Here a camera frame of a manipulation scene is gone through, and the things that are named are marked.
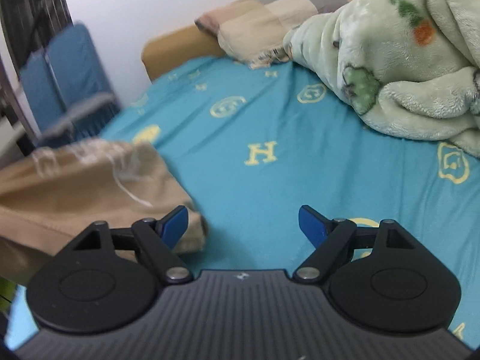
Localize blue covered chair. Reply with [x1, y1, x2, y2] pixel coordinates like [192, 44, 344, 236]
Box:
[19, 23, 120, 148]

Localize green fleece blanket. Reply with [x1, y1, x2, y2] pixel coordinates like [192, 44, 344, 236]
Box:
[283, 0, 479, 156]

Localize tan printed garment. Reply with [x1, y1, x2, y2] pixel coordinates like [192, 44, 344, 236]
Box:
[1, 139, 208, 285]

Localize checked beige pillow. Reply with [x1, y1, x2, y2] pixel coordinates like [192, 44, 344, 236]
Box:
[195, 0, 352, 68]

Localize mustard yellow headboard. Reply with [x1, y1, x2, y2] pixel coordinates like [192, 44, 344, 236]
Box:
[142, 25, 226, 82]

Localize teal patterned bed sheet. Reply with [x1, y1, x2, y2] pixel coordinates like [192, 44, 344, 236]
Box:
[3, 56, 480, 350]

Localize dark window grille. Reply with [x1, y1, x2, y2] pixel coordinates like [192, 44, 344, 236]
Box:
[1, 0, 72, 71]

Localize grey seat cushion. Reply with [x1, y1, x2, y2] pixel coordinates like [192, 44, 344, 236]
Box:
[40, 92, 116, 139]

